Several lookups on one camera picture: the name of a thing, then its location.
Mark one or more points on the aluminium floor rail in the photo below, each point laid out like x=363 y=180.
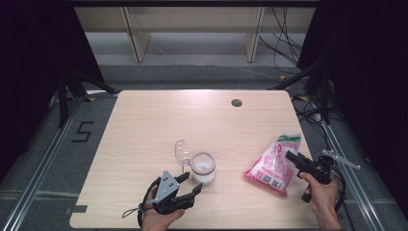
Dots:
x=41 y=170
x=356 y=189

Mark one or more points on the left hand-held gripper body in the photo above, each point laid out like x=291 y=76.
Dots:
x=166 y=189

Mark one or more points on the person's left hand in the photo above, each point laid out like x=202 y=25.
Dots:
x=160 y=219

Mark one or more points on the pink and white plastic bag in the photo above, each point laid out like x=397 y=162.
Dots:
x=274 y=166

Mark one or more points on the person's right hand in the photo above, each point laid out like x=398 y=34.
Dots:
x=322 y=202

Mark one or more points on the dark curtain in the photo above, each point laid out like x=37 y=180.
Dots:
x=35 y=64
x=369 y=80

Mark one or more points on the light wooden shelf unit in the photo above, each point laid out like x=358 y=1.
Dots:
x=192 y=22

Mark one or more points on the black tape strip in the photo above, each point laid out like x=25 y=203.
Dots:
x=77 y=209

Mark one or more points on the clear glass jar with lid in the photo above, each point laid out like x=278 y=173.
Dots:
x=198 y=165

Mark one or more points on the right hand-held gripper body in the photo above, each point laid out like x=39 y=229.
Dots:
x=317 y=170

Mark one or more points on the black metal stand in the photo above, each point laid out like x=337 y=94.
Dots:
x=69 y=93
x=320 y=89

